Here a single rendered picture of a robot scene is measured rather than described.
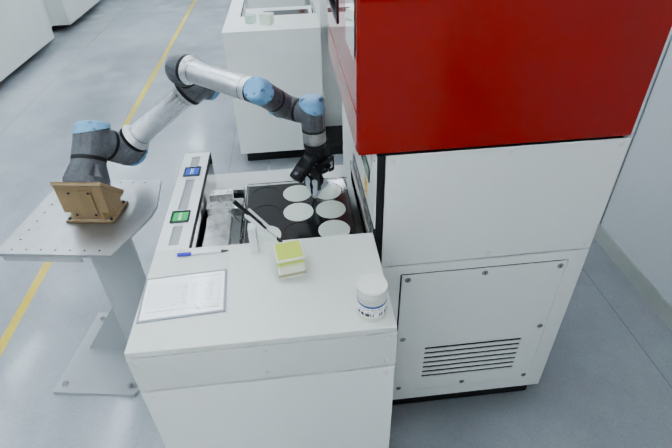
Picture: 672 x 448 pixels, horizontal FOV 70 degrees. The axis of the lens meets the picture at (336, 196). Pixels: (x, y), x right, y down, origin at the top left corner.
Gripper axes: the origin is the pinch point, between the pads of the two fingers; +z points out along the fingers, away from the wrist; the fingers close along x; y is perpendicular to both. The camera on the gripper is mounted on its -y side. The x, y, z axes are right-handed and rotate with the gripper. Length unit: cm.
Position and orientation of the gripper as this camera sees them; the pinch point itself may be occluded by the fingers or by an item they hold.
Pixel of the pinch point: (313, 195)
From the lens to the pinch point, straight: 162.5
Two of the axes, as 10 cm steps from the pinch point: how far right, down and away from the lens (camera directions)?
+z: 0.3, 8.1, 5.8
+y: 6.8, -4.4, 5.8
